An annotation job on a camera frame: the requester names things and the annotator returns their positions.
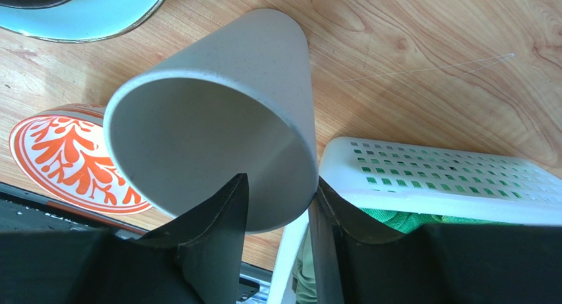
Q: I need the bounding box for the light blue flower plate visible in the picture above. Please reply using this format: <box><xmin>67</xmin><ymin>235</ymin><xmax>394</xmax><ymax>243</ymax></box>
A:
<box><xmin>1</xmin><ymin>0</ymin><xmax>165</xmax><ymax>44</ymax></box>

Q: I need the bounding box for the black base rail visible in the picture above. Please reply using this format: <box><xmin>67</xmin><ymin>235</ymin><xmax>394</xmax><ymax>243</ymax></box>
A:
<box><xmin>1</xmin><ymin>183</ymin><xmax>272</xmax><ymax>303</ymax></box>

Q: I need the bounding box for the bright green towel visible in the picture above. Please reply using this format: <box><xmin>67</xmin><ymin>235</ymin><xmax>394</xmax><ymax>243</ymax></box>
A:
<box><xmin>360</xmin><ymin>208</ymin><xmax>512</xmax><ymax>233</ymax></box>

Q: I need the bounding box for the white plastic basket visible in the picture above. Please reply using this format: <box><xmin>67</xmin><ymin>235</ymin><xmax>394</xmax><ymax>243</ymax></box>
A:
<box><xmin>268</xmin><ymin>137</ymin><xmax>561</xmax><ymax>303</ymax></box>

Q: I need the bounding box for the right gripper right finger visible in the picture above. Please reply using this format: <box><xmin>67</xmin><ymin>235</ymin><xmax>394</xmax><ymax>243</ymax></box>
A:
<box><xmin>309</xmin><ymin>180</ymin><xmax>561</xmax><ymax>303</ymax></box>

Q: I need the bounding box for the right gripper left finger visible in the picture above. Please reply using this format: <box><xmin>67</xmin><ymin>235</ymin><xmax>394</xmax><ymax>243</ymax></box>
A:
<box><xmin>1</xmin><ymin>173</ymin><xmax>249</xmax><ymax>303</ymax></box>

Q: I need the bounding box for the beige cup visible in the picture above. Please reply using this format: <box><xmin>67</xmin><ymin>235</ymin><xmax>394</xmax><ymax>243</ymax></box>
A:
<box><xmin>103</xmin><ymin>9</ymin><xmax>319</xmax><ymax>233</ymax></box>

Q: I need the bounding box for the white orange patterned bowl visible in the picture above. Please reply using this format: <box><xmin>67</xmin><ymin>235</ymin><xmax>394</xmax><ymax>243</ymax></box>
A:
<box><xmin>9</xmin><ymin>104</ymin><xmax>152</xmax><ymax>215</ymax></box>

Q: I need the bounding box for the olive green cloth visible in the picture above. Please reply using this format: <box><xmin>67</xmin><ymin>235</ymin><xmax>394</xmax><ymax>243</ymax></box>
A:
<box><xmin>292</xmin><ymin>227</ymin><xmax>318</xmax><ymax>304</ymax></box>

